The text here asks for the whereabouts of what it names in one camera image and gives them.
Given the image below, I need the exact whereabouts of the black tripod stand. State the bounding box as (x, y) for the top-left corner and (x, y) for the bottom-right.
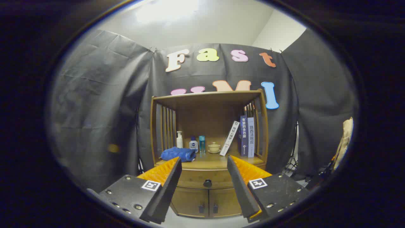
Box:
(283, 122), (299, 174)

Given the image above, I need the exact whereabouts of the wooden drawer with black knob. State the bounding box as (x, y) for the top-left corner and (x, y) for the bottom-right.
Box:
(175, 168), (237, 190)

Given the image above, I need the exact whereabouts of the light blue book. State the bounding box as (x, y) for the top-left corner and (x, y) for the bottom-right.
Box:
(247, 117), (255, 158)

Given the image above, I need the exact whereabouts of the blue rolled towel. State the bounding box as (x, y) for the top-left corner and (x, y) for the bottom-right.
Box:
(160, 147), (197, 162)

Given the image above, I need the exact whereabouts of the white book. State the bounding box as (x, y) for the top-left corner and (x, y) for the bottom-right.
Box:
(220, 121), (240, 156)

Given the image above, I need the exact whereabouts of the beige hanging cloth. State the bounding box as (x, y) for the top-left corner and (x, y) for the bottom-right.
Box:
(334, 117), (354, 171)

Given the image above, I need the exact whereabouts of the wooden cabinet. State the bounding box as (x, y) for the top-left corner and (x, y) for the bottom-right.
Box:
(150, 89), (269, 219)

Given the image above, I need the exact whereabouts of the wooden cabinet door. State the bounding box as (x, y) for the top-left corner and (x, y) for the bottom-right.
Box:
(209, 188), (242, 218)
(171, 187), (209, 218)

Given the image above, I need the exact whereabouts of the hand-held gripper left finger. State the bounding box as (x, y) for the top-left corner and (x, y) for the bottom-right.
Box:
(87, 157), (183, 225)

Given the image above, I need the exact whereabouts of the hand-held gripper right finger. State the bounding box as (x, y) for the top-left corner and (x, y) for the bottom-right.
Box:
(227, 155), (312, 223)

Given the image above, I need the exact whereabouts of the dark blue book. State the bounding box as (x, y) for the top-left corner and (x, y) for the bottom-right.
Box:
(238, 115), (248, 157)

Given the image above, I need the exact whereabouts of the black device with orange tip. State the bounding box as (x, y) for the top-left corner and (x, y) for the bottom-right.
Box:
(305, 155), (337, 190)

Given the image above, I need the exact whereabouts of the wooden countertop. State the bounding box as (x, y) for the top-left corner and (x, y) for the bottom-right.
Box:
(155, 151), (265, 170)

